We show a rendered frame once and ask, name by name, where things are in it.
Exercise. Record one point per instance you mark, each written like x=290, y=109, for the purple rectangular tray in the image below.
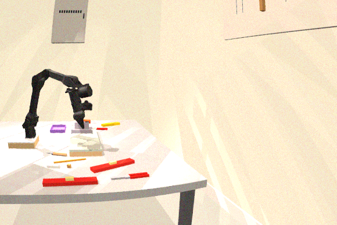
x=59, y=128

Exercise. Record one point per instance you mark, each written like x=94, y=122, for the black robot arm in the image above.
x=37, y=83

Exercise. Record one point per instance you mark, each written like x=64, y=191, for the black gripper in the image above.
x=78, y=113

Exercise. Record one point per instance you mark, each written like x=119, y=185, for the red rectangular bar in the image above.
x=112, y=165
x=69, y=181

